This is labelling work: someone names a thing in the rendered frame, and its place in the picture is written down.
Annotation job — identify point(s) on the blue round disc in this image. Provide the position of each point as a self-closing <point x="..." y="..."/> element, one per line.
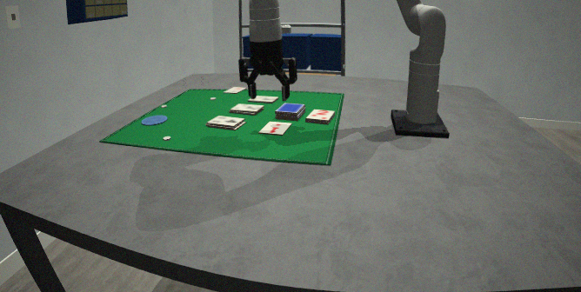
<point x="154" y="120"/>

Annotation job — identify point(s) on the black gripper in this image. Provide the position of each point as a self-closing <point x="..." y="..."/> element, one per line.
<point x="264" y="64"/>

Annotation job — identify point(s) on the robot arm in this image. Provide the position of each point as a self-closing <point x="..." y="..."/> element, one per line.
<point x="425" y="21"/>

